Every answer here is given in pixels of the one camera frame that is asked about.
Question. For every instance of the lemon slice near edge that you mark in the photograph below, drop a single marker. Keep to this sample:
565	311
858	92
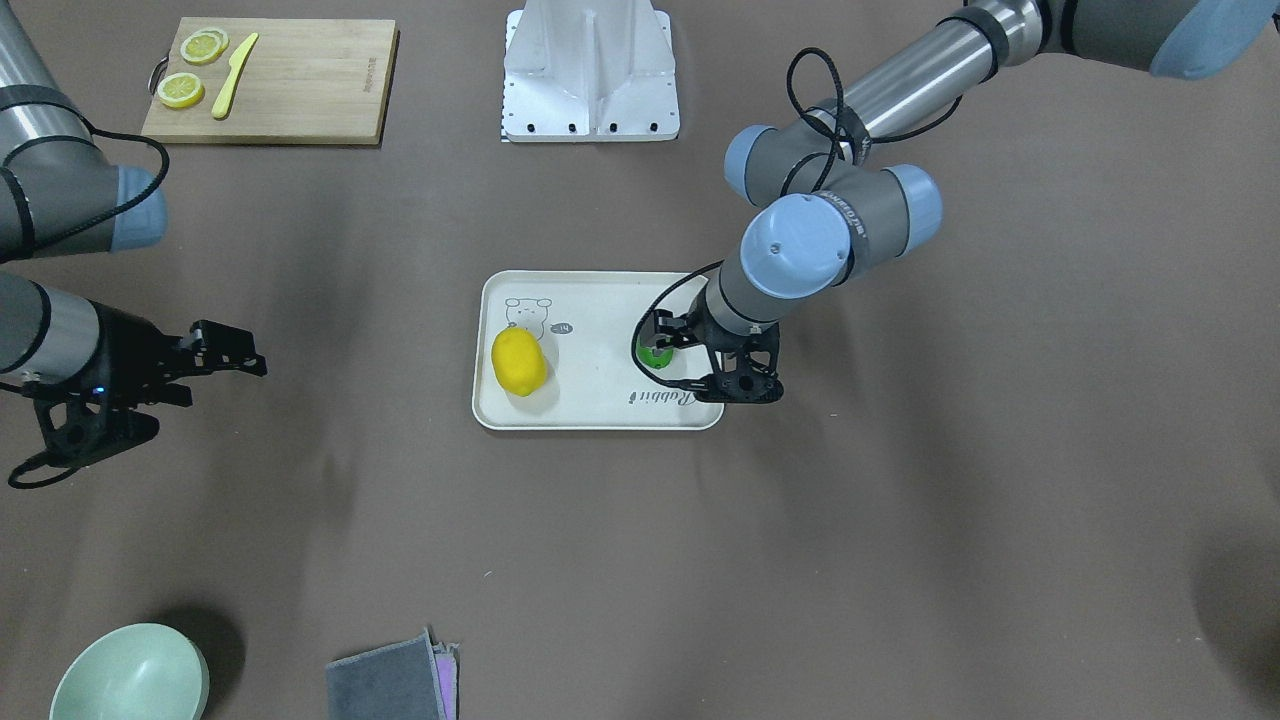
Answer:
180	90

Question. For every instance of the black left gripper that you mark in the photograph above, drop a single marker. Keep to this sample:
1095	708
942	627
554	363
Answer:
703	331

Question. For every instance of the white rabbit tray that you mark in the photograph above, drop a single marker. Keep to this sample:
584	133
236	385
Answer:
584	323

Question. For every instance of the wooden cutting board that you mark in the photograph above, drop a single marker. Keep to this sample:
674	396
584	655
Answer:
305	82

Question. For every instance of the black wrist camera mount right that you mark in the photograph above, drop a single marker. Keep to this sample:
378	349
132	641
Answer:
75	437

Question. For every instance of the green lime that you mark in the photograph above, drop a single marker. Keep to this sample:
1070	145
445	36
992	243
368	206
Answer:
654	357

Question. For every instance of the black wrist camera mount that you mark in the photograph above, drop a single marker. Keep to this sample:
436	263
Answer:
744	374
75	437

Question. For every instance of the grey folded cloth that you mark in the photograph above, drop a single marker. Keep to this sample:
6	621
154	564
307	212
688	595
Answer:
414	679

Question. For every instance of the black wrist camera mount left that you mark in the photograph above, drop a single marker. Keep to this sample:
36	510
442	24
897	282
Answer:
744	374

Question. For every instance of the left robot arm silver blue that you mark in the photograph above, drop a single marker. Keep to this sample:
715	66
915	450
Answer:
824	217

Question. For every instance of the mint green bowl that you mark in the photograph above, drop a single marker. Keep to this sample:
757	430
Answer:
140	671

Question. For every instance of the yellow plastic knife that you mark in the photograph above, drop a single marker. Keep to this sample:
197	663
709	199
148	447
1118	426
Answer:
224	100

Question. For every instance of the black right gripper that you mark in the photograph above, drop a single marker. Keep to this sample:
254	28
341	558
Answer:
133	353

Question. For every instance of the yellow lemon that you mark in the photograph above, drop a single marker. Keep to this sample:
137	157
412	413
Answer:
518	363

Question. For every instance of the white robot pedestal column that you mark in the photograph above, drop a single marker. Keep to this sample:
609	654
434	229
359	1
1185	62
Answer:
589	72

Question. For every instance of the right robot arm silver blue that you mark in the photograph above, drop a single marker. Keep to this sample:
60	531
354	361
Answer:
72	188

